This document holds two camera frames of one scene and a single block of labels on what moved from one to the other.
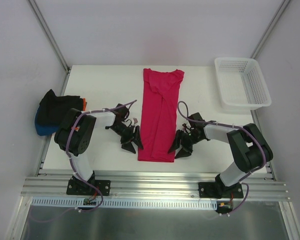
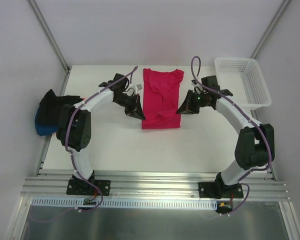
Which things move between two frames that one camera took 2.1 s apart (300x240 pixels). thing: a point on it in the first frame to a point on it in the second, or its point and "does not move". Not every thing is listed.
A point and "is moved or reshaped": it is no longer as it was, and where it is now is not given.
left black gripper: [129, 136] to [131, 104]
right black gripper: [185, 141] to [193, 102]
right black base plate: [217, 190] does not move
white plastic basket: [242, 84] does not move
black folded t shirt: [53, 109] does not move
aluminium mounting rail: [260, 185] does not move
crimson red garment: [160, 97] is moved or reshaped
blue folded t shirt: [44, 129] does not move
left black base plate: [80, 187] does not move
